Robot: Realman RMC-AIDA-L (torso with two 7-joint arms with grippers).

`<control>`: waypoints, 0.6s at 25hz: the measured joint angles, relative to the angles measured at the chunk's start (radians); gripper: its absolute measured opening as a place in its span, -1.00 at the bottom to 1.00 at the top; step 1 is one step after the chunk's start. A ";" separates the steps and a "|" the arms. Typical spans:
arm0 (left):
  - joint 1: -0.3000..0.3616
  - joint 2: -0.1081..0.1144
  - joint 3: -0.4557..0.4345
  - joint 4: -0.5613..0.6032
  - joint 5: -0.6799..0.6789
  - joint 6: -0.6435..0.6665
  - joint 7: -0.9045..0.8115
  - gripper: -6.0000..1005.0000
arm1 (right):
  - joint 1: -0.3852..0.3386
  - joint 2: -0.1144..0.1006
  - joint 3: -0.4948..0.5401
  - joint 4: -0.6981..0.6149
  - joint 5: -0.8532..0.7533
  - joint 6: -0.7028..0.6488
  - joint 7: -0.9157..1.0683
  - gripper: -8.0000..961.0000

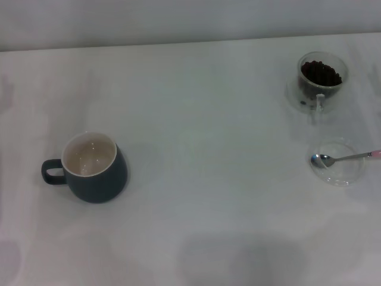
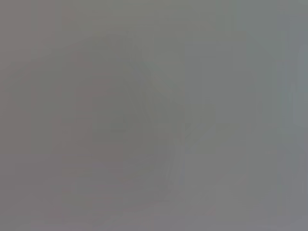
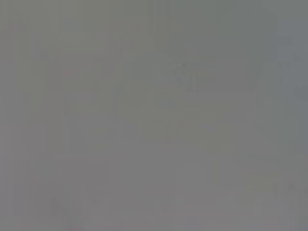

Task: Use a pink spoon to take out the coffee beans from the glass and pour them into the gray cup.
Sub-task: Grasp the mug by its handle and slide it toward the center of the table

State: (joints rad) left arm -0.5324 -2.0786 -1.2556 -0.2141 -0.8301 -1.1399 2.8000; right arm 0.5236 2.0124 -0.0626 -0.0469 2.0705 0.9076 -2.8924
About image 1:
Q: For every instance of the small empty clear glass dish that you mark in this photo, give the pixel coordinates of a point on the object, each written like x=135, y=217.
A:
x=342, y=175

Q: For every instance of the dark grey mug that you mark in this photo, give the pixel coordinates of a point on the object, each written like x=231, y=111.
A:
x=98, y=184

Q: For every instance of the heap of coffee beans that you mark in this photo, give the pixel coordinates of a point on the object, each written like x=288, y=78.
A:
x=321, y=73

